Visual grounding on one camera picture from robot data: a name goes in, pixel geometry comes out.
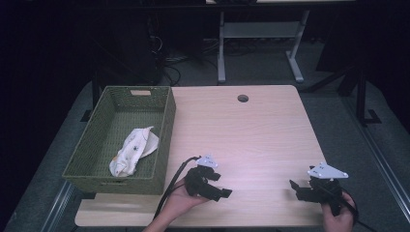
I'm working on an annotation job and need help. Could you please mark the metal floor rail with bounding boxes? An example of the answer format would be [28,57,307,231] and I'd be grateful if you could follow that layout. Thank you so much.
[41,181,75,232]
[344,96,410,223]

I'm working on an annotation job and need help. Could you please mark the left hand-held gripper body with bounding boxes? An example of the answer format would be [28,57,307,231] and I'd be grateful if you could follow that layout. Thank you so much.
[184,154,222,201]

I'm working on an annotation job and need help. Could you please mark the green woven basket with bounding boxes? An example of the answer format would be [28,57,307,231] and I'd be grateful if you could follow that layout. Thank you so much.
[62,85,177,196]

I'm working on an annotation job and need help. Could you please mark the person's right hand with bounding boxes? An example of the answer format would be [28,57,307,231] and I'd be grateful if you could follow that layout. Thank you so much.
[321,191,357,232]

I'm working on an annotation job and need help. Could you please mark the black metal stand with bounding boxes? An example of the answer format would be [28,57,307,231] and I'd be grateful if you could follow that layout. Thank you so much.
[79,72,102,124]
[353,66,383,128]

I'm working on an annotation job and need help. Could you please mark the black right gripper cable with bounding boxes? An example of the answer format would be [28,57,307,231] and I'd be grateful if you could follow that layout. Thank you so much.
[311,183,379,232]

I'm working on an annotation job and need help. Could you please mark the bundle of floor cables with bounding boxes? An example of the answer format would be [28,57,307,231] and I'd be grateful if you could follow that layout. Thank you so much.
[146,18,223,87]

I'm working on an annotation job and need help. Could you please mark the grey metal desk frame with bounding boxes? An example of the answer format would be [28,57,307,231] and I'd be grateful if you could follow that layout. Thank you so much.
[217,9,311,85]

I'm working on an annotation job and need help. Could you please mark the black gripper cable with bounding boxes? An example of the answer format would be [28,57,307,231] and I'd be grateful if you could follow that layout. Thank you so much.
[153,156,202,220]
[311,183,379,232]

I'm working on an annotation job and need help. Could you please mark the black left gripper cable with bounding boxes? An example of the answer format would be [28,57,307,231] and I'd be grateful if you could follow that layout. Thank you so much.
[153,156,202,220]

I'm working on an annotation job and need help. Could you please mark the white printed cloth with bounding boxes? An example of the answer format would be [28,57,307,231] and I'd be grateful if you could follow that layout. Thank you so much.
[108,126,161,178]

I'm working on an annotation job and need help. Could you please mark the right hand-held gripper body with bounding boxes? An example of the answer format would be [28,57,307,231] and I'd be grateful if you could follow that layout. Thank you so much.
[306,161,350,218]

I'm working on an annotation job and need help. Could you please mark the person's left hand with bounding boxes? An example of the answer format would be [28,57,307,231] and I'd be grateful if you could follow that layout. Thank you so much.
[160,178,211,224]

